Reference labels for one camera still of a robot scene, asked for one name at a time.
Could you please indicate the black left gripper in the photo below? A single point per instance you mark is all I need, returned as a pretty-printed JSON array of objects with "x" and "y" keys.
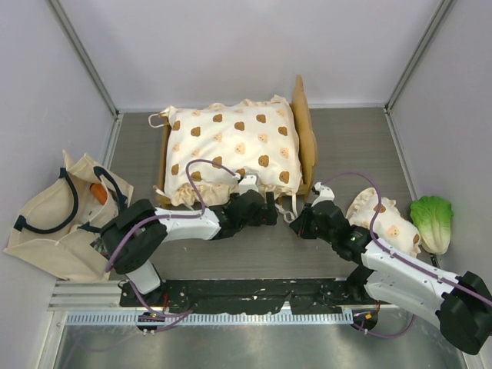
[{"x": 270, "y": 213}]

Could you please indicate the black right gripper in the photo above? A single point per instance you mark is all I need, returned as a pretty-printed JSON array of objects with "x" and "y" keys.
[{"x": 300, "y": 225}]

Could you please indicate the wooden pet bed frame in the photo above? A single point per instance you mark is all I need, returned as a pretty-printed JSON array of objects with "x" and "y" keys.
[{"x": 308, "y": 152}]

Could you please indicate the bear print white cushion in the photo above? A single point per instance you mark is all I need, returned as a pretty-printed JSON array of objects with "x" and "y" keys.
[{"x": 208, "y": 146}]

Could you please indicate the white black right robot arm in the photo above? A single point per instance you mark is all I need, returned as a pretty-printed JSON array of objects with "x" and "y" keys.
[{"x": 458, "y": 305}]

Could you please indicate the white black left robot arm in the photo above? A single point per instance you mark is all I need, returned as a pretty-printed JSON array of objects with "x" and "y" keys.
[{"x": 129, "y": 240}]

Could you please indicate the small bear print pillow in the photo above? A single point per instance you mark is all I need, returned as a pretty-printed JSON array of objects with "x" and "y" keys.
[{"x": 389, "y": 224}]

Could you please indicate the green toy cabbage leaf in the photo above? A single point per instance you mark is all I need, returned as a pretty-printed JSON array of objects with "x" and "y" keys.
[{"x": 432, "y": 216}]

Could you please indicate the orange toy carrot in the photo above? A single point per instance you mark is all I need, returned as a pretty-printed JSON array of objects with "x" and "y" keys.
[{"x": 99, "y": 192}]

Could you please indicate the beige canvas tote bag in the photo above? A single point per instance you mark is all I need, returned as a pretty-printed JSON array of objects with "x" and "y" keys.
[{"x": 57, "y": 231}]

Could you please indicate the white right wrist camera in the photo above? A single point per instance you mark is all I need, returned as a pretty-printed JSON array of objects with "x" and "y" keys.
[{"x": 322, "y": 192}]

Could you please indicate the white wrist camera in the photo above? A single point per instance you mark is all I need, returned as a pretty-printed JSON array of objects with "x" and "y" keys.
[
  {"x": 248, "y": 183},
  {"x": 322, "y": 192}
]

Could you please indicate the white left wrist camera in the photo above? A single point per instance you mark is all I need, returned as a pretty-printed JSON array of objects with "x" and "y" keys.
[{"x": 248, "y": 183}]

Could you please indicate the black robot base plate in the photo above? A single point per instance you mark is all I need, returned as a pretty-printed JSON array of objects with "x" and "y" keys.
[{"x": 257, "y": 296}]

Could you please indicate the white slotted cable duct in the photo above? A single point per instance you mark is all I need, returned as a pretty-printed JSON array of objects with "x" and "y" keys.
[{"x": 144, "y": 318}]

